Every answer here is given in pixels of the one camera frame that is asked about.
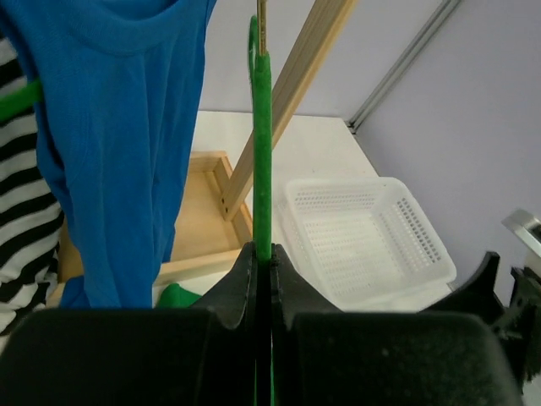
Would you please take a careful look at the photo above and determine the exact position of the green tank top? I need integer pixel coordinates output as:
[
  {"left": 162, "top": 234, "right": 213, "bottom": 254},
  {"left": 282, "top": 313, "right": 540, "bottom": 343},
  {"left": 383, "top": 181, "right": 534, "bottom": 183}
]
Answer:
[{"left": 156, "top": 283, "right": 201, "bottom": 309}]

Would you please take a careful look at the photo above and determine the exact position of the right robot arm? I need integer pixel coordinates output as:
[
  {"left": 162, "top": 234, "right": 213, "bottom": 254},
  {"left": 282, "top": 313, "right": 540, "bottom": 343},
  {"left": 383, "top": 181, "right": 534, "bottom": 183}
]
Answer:
[{"left": 429, "top": 251, "right": 540, "bottom": 386}]

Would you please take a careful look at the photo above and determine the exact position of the blue tank top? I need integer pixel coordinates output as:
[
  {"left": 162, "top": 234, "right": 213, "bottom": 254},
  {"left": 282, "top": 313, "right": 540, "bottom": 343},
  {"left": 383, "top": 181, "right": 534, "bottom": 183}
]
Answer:
[{"left": 1, "top": 1, "right": 215, "bottom": 309}]

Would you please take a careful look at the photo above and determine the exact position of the white plastic basket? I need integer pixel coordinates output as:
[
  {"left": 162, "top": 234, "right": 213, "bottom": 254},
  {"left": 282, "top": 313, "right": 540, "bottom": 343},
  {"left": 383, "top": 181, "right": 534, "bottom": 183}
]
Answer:
[{"left": 276, "top": 177, "right": 456, "bottom": 311}]

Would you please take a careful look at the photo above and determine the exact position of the green hanger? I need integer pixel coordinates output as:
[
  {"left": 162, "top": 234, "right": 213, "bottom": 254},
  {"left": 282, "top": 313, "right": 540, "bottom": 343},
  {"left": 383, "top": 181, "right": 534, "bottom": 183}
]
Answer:
[
  {"left": 248, "top": 1, "right": 272, "bottom": 264},
  {"left": 0, "top": 80, "right": 44, "bottom": 122}
]

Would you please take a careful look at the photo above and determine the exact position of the wooden clothes rack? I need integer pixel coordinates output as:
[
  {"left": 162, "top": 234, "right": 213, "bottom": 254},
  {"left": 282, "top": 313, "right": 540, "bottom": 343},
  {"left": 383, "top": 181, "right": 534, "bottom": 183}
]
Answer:
[{"left": 44, "top": 0, "right": 360, "bottom": 305}]

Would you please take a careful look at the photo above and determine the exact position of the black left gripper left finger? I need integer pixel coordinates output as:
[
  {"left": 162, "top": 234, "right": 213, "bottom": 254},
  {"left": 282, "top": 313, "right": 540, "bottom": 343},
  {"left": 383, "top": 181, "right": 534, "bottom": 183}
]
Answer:
[{"left": 1, "top": 244, "right": 256, "bottom": 405}]

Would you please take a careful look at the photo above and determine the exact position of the striped black white tank top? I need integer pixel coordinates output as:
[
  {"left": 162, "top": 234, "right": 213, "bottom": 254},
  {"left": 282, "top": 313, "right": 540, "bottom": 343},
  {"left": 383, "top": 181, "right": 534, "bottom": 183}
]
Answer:
[{"left": 0, "top": 33, "right": 65, "bottom": 337}]

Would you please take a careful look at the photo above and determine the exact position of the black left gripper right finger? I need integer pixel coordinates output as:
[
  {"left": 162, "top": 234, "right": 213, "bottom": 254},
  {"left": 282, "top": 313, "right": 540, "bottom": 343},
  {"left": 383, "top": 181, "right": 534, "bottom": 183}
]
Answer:
[{"left": 270, "top": 246, "right": 524, "bottom": 405}]

